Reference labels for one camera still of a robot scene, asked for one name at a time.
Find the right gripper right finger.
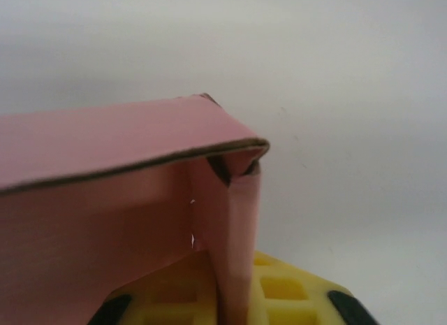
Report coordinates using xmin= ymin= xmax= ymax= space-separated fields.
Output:
xmin=246 ymin=250 xmax=377 ymax=325

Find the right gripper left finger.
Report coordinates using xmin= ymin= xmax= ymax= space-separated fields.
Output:
xmin=89 ymin=251 xmax=224 ymax=325

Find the pink cardboard box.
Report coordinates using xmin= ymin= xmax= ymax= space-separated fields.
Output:
xmin=0 ymin=93 xmax=270 ymax=325

